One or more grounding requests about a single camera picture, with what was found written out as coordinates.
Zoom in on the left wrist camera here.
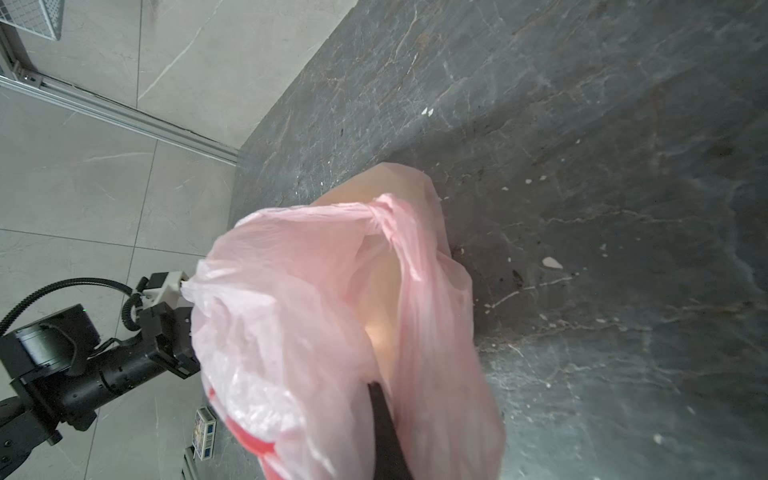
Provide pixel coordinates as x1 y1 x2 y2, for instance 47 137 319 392
141 271 192 309

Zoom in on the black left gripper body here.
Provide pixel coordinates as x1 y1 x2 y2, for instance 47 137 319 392
77 305 200 418

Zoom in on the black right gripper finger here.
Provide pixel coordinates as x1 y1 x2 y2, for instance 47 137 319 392
368 382 413 480

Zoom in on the pink plastic bag fruit print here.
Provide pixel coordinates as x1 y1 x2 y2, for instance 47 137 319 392
181 163 506 479

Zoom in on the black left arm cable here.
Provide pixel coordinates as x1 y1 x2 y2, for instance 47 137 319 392
0 277 136 337

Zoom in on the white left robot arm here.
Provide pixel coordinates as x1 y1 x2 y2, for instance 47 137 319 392
1 303 200 478

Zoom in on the white wire mesh basket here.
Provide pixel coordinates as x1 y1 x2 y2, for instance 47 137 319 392
0 0 65 41

